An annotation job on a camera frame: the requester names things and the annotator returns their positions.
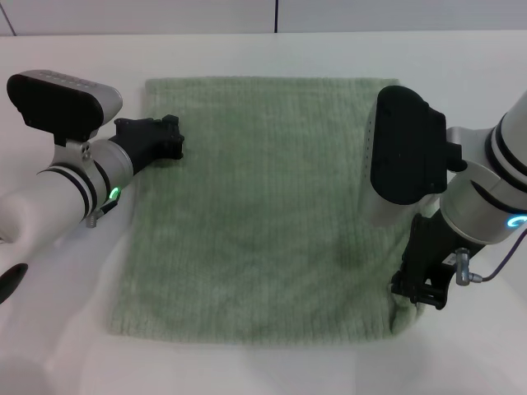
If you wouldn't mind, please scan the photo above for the grey right wrist cable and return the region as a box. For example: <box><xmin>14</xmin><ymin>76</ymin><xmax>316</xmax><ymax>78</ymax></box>
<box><xmin>455</xmin><ymin>228</ymin><xmax>527</xmax><ymax>286</ymax></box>

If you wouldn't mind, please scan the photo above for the green terry towel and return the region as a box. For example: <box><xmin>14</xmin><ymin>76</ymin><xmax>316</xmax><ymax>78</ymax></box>
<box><xmin>105</xmin><ymin>76</ymin><xmax>433</xmax><ymax>342</ymax></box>

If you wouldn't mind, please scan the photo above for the black oval robot base part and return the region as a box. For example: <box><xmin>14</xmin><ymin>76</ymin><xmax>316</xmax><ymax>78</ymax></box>
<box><xmin>0</xmin><ymin>263</ymin><xmax>30</xmax><ymax>306</ymax></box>

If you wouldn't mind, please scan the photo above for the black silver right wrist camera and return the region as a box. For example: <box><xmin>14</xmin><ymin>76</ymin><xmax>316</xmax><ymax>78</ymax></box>
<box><xmin>362</xmin><ymin>84</ymin><xmax>463</xmax><ymax>226</ymax></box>

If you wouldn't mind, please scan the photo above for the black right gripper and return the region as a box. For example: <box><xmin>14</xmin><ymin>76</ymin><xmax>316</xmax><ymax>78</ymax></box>
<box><xmin>389</xmin><ymin>211</ymin><xmax>469</xmax><ymax>310</ymax></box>

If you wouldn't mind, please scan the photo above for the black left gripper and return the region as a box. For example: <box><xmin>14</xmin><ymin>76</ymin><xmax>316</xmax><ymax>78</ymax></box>
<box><xmin>112</xmin><ymin>114</ymin><xmax>186</xmax><ymax>174</ymax></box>

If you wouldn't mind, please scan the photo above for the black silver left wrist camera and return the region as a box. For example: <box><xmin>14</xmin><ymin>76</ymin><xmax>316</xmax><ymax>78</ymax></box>
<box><xmin>6</xmin><ymin>69</ymin><xmax>124</xmax><ymax>147</ymax></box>

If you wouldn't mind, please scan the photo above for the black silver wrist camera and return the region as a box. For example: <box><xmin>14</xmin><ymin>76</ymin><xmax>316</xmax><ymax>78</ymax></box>
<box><xmin>6</xmin><ymin>69</ymin><xmax>124</xmax><ymax>147</ymax></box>
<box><xmin>362</xmin><ymin>84</ymin><xmax>463</xmax><ymax>226</ymax></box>

